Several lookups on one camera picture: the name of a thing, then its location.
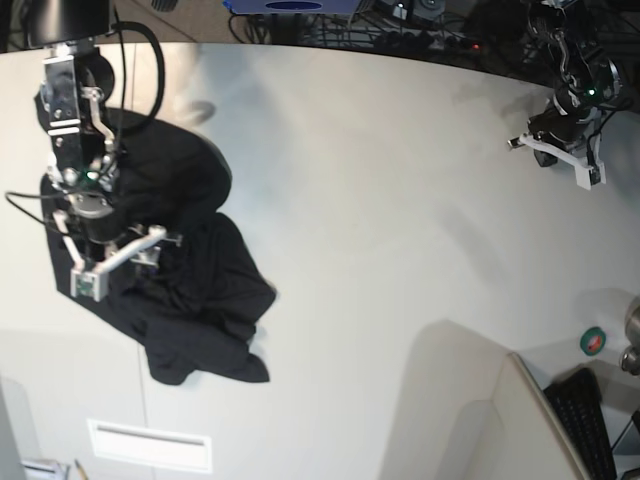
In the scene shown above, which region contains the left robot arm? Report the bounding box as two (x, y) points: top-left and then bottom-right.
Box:
(508, 1), (628, 184)

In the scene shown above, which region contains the black t-shirt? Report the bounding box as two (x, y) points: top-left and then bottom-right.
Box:
(33, 94), (279, 387)

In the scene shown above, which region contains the green tape roll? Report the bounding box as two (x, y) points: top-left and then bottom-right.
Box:
(579, 327), (607, 356)

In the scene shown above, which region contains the black keyboard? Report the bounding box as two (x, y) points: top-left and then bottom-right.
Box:
(544, 367), (617, 480)

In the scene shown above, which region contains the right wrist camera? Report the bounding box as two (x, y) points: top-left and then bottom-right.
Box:
(70, 270), (109, 302)

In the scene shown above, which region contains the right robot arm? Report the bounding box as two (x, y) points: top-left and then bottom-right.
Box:
(23, 1), (170, 278)

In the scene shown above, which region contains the pencil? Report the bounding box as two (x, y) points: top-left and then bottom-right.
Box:
(74, 459), (89, 480)

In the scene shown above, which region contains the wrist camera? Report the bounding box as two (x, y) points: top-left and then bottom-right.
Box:
(574, 162), (606, 190)
(70, 270), (109, 302)

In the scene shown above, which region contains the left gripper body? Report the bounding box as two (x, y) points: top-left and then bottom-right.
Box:
(528, 102), (601, 158)

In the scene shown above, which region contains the silver metal cylinder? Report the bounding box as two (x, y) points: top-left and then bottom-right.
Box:
(619, 297), (640, 377)

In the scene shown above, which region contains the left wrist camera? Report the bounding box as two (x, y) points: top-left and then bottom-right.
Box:
(574, 162), (606, 190)

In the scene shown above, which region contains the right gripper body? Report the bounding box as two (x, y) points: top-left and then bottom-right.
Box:
(52, 193), (168, 260)

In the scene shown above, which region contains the power strip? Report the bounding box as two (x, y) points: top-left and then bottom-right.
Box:
(374, 29), (482, 54)

